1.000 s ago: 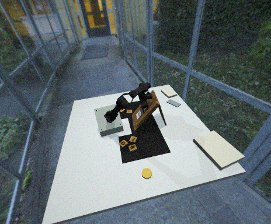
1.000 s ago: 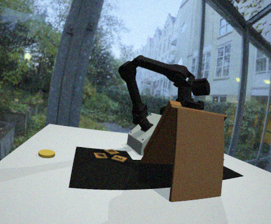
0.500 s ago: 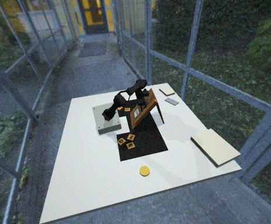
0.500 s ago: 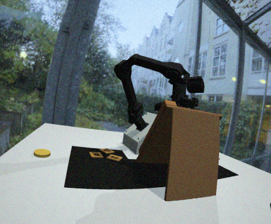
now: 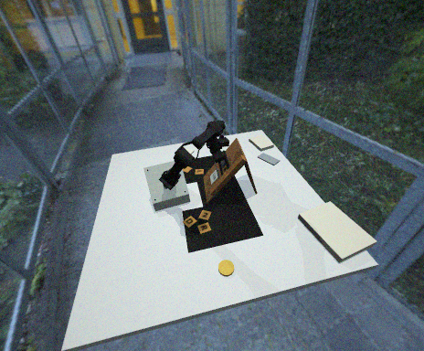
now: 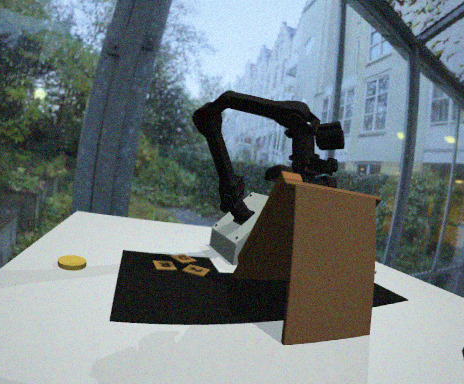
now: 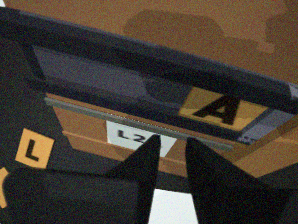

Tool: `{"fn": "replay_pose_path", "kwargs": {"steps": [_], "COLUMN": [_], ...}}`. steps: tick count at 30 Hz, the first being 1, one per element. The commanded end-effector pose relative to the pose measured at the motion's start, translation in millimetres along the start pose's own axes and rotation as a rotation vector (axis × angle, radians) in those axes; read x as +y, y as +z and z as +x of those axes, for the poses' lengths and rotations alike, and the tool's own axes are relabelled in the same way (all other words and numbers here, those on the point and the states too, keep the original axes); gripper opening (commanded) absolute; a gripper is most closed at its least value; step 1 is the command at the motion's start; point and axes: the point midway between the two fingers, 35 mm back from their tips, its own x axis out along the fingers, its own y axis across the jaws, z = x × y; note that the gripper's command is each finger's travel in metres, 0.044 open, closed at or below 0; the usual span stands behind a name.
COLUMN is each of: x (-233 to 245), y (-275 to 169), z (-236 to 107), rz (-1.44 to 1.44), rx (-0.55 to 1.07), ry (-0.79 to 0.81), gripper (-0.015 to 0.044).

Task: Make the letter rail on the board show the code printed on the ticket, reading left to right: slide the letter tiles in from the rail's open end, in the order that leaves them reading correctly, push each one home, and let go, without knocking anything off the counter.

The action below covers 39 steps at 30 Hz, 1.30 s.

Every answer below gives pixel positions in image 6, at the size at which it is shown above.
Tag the tan wooden board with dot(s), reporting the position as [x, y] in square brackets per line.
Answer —
[321, 240]

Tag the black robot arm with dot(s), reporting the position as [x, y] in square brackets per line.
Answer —
[293, 115]

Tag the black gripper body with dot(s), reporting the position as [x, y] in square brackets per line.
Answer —
[273, 172]

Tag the yellow flat disc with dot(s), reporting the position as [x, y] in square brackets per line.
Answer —
[72, 262]

